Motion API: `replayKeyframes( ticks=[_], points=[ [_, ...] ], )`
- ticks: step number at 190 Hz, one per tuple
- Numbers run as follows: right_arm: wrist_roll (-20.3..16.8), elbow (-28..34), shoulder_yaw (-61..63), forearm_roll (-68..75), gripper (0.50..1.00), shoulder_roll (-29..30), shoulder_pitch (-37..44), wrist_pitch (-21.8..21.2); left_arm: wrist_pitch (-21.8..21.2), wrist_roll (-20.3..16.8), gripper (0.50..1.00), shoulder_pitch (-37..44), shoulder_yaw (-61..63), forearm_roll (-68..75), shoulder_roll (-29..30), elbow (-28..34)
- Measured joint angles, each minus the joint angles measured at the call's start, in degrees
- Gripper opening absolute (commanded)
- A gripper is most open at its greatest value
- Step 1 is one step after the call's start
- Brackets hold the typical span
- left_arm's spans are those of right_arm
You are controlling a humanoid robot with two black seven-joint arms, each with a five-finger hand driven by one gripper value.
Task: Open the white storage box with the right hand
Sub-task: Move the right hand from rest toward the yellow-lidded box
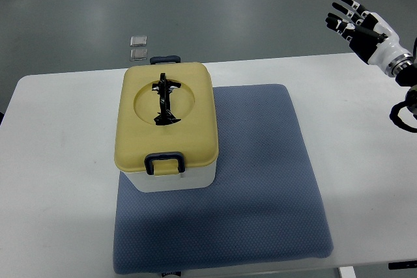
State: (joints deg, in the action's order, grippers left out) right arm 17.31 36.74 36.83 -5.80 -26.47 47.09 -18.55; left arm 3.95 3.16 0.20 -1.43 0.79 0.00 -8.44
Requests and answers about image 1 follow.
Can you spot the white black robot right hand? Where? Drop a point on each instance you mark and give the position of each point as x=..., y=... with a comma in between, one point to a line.
x=370, y=37

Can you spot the yellow box lid black handle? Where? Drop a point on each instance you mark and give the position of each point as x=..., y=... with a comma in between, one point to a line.
x=166, y=120

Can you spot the white storage box base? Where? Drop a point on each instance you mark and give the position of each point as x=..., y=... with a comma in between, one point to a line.
x=191, y=178

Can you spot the blue padded mat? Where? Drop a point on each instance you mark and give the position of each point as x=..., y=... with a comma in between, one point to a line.
x=264, y=204

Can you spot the upper metal floor plate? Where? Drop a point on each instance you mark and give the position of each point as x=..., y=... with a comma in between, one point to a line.
x=138, y=40

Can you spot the metal floor plate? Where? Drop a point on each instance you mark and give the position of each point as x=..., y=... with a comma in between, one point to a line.
x=138, y=54
x=138, y=40

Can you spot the lower metal floor plate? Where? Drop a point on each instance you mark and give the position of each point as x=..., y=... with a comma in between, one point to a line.
x=138, y=54

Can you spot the white table leg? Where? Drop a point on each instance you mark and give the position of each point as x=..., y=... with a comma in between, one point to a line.
x=346, y=272

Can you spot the black bracket at table edge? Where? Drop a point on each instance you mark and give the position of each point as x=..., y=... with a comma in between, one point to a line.
x=412, y=264

